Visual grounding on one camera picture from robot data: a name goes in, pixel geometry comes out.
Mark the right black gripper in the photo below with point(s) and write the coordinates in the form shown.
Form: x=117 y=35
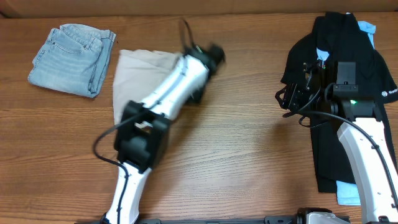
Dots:
x=293 y=93

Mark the beige khaki shorts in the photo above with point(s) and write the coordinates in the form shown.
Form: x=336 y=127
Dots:
x=138 y=74

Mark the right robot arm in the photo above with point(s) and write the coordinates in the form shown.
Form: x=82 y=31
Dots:
x=331 y=92

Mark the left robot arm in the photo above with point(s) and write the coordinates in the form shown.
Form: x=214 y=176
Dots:
x=143 y=132

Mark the black polo shirt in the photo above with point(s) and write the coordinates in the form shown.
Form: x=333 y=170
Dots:
x=379 y=83

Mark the light blue t-shirt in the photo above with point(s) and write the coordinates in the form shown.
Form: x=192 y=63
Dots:
x=348 y=193

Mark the folded light blue jeans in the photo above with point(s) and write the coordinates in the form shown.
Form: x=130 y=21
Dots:
x=74 y=59

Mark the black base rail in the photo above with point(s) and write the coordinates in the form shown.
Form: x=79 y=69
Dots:
x=265 y=220

